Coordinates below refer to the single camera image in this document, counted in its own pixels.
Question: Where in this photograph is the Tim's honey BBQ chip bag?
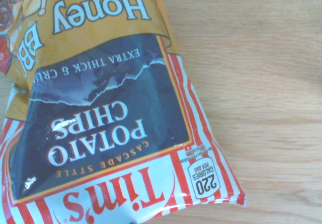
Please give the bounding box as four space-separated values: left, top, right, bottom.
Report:
0 0 248 224

